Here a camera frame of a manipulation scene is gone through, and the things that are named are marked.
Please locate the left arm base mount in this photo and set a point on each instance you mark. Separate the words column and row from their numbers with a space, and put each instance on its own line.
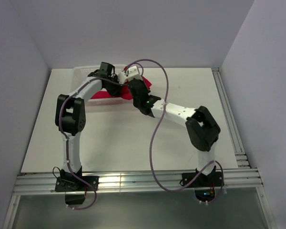
column 76, row 190

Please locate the aluminium front rail frame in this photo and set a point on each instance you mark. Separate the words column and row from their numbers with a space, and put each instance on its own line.
column 120, row 182

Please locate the aluminium right rail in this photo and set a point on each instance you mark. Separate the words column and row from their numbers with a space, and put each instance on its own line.
column 237, row 144

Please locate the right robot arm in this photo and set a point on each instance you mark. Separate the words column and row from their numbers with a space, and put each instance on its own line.
column 202, row 129

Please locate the red t shirt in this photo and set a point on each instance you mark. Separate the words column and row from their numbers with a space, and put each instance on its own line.
column 103, row 95
column 125, row 93

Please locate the rolled red t shirt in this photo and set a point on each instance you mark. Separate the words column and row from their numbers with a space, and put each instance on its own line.
column 103, row 95

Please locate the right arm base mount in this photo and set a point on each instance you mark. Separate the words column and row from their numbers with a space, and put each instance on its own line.
column 204, row 185

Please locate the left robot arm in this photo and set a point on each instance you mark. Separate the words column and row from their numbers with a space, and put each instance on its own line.
column 70, row 118

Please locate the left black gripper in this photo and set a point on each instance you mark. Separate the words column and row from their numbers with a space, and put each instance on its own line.
column 118, row 89

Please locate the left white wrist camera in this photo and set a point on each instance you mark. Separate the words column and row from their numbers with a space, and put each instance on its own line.
column 122, row 77

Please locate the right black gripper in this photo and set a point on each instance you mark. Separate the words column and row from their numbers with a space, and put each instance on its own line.
column 140, row 80

